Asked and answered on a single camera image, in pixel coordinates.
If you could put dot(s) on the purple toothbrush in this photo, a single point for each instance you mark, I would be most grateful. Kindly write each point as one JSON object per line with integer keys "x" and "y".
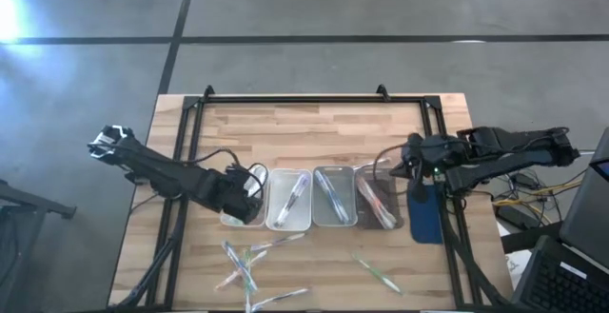
{"x": 287, "y": 209}
{"x": 300, "y": 187}
{"x": 280, "y": 298}
{"x": 294, "y": 199}
{"x": 278, "y": 241}
{"x": 366, "y": 164}

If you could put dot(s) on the black metal stand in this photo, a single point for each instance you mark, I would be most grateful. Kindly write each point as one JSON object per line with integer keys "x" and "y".
{"x": 38, "y": 203}

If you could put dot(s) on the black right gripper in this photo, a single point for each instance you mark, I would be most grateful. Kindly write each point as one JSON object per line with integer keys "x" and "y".
{"x": 438, "y": 156}

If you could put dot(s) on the blue mat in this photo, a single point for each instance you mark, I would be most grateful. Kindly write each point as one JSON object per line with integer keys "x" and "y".
{"x": 426, "y": 222}

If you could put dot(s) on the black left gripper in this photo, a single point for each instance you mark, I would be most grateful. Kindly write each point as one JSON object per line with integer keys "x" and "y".
{"x": 233, "y": 191}

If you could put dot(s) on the dark grey monitor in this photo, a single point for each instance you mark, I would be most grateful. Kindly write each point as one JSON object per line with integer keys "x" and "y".
{"x": 587, "y": 208}

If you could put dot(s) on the blue toothbrush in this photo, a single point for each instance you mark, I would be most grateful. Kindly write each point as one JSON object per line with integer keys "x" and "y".
{"x": 340, "y": 210}
{"x": 322, "y": 182}
{"x": 328, "y": 194}
{"x": 334, "y": 201}
{"x": 238, "y": 263}

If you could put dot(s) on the clear plastic bin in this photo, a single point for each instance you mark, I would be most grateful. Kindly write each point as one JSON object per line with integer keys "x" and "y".
{"x": 228, "y": 220}

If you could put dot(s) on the grey plastic bin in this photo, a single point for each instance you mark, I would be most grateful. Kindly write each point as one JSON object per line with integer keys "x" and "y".
{"x": 347, "y": 182}

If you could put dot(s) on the black power brick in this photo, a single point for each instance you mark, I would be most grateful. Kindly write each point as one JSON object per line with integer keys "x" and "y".
{"x": 511, "y": 217}

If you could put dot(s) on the white plastic bin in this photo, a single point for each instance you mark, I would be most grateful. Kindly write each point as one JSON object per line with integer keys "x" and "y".
{"x": 304, "y": 215}

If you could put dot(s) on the pile of toothbrushes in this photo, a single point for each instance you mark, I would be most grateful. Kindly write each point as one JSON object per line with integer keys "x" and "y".
{"x": 346, "y": 218}

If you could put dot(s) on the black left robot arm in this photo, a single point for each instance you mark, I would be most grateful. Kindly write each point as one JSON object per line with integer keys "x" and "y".
{"x": 162, "y": 172}

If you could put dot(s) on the black power adapter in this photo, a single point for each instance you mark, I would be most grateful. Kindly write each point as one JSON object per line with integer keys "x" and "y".
{"x": 525, "y": 180}

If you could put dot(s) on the black aluminium table frame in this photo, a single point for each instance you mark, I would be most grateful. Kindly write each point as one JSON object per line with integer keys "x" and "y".
{"x": 309, "y": 99}

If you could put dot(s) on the black laptop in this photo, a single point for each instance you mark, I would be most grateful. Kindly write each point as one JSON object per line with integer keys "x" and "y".
{"x": 561, "y": 289}

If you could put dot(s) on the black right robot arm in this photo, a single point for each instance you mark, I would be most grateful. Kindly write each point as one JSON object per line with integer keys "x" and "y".
{"x": 514, "y": 149}

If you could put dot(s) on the white paper sheet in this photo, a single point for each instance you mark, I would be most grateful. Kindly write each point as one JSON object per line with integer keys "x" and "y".
{"x": 518, "y": 263}

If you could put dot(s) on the smoky brown plastic bin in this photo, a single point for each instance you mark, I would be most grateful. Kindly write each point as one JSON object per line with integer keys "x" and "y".
{"x": 392, "y": 194}

